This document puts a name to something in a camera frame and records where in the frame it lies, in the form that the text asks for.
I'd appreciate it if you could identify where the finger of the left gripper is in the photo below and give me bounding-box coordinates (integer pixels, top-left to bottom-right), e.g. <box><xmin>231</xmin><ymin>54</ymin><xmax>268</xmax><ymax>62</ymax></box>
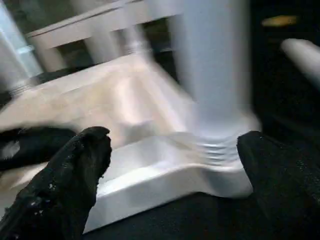
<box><xmin>0</xmin><ymin>127</ymin><xmax>77</xmax><ymax>172</ymax></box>

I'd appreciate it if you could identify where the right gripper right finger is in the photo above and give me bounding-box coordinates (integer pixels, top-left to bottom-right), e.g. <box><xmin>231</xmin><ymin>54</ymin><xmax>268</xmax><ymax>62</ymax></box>
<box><xmin>236</xmin><ymin>131</ymin><xmax>320</xmax><ymax>240</ymax></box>

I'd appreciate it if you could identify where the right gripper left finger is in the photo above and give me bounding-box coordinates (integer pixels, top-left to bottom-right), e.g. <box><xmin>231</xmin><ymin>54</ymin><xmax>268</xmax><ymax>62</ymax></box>
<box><xmin>0</xmin><ymin>126</ymin><xmax>112</xmax><ymax>240</ymax></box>

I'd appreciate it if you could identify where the white plastic table top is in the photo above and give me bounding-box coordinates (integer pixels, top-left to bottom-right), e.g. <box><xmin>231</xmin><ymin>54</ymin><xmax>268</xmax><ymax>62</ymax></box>
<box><xmin>0</xmin><ymin>52</ymin><xmax>262</xmax><ymax>234</ymax></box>

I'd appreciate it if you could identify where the black work mat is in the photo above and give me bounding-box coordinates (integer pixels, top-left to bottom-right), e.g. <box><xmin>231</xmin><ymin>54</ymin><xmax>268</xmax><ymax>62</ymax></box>
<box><xmin>82</xmin><ymin>30</ymin><xmax>320</xmax><ymax>240</ymax></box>

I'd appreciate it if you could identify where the small yellow label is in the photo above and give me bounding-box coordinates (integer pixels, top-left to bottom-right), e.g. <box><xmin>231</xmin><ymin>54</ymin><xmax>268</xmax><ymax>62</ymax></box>
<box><xmin>262</xmin><ymin>15</ymin><xmax>299</xmax><ymax>27</ymax></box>

